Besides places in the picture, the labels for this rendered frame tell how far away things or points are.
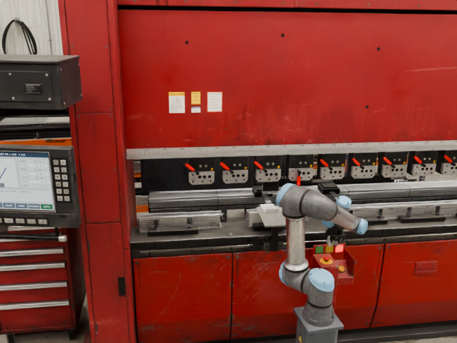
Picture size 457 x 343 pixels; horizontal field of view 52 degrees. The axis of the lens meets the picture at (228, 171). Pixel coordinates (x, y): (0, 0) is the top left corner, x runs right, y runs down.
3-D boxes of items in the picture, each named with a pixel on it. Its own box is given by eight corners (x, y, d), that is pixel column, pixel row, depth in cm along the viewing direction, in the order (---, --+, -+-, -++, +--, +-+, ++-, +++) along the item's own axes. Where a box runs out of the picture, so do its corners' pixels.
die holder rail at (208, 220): (139, 233, 280) (139, 218, 277) (139, 228, 285) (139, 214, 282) (222, 228, 287) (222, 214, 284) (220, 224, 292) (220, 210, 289)
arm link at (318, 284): (324, 309, 210) (326, 284, 205) (298, 297, 219) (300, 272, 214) (337, 299, 218) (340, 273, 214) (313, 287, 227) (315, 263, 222)
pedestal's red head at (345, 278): (319, 286, 266) (322, 258, 261) (311, 271, 281) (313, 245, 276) (353, 284, 269) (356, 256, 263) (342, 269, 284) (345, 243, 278)
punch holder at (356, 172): (351, 178, 287) (354, 153, 282) (346, 174, 295) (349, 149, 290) (375, 177, 289) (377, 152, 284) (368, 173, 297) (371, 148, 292)
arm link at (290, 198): (302, 299, 218) (300, 195, 196) (277, 286, 228) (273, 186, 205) (317, 286, 226) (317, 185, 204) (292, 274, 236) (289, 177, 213)
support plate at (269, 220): (264, 227, 263) (264, 225, 262) (256, 209, 287) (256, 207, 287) (296, 225, 265) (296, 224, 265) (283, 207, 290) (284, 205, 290)
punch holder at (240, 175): (222, 183, 276) (223, 156, 270) (221, 178, 284) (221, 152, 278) (247, 182, 278) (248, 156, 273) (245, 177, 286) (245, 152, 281)
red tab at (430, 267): (415, 273, 302) (417, 264, 300) (414, 271, 304) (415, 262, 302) (437, 271, 304) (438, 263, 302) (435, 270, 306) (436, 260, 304)
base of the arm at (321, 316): (339, 324, 216) (341, 306, 213) (309, 329, 213) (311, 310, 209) (326, 305, 230) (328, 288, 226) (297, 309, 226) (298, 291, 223)
